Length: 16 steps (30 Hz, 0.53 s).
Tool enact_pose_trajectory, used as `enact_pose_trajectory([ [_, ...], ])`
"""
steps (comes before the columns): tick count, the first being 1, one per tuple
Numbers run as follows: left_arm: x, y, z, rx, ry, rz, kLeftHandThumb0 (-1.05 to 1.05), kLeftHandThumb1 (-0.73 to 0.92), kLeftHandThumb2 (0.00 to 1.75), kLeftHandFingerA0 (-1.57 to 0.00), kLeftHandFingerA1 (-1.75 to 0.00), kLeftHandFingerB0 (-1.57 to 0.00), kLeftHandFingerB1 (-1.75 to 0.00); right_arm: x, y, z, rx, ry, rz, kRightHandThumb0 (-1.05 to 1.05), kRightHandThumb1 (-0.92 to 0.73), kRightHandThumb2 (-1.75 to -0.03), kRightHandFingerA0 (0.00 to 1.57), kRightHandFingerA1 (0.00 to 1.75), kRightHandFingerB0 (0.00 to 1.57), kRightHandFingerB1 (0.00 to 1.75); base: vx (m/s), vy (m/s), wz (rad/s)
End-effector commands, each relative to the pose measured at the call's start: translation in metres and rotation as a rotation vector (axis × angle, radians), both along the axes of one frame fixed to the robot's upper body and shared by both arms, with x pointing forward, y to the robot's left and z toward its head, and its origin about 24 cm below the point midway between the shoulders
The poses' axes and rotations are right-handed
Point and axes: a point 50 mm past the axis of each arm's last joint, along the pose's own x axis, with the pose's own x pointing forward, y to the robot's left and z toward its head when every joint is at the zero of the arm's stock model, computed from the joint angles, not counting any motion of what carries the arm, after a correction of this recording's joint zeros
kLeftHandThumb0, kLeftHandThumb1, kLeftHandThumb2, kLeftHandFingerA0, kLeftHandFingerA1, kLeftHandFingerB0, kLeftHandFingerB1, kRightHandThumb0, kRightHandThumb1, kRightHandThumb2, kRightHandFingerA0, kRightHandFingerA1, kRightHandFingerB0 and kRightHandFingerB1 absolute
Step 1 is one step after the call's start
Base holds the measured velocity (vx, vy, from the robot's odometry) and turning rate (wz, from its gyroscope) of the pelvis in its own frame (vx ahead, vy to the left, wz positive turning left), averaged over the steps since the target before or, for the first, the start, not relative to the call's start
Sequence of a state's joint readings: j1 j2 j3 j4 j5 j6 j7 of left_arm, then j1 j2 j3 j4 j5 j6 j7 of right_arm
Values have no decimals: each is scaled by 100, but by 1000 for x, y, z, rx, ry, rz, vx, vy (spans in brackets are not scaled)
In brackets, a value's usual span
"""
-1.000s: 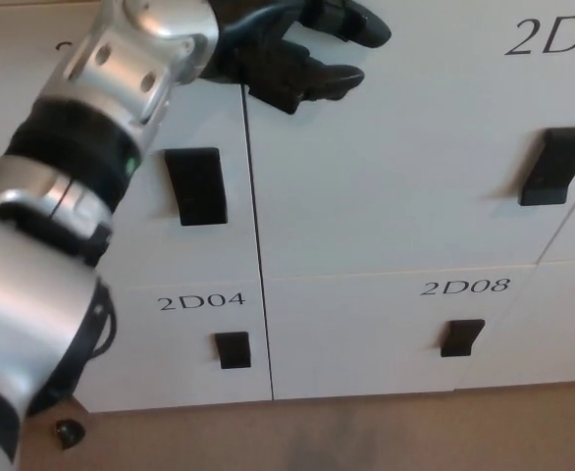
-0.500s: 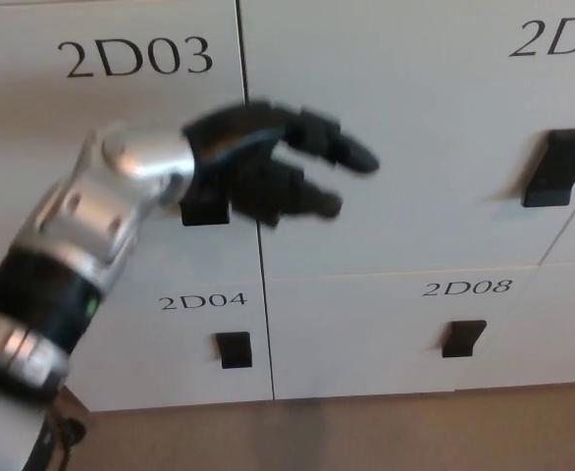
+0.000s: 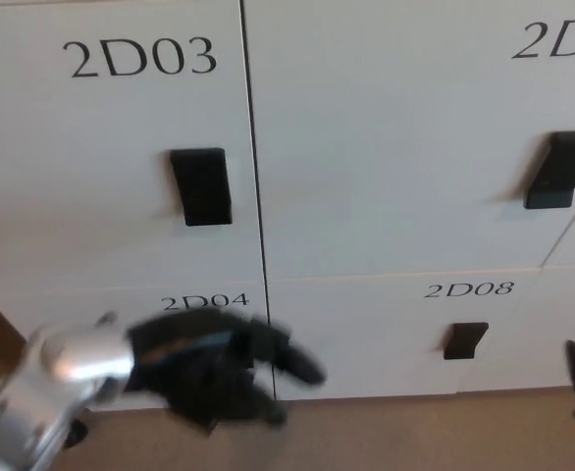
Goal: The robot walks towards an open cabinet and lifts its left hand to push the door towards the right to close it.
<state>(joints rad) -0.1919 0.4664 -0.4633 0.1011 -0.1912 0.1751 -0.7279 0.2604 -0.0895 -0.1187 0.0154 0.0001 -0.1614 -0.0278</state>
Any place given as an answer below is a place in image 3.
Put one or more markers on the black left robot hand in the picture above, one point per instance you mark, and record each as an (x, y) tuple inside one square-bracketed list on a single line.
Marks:
[(209, 363)]

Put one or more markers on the white cabinet door 2D07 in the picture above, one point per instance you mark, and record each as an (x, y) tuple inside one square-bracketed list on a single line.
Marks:
[(390, 147)]

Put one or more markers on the white cabinet door 2D04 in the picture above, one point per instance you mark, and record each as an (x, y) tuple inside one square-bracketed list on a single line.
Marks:
[(71, 301)]

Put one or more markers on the white cabinet door 2D08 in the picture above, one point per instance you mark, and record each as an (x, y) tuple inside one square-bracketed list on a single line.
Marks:
[(366, 333)]

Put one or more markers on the white cabinet door 2D03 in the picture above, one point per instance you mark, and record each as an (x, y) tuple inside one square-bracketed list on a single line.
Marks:
[(71, 147)]

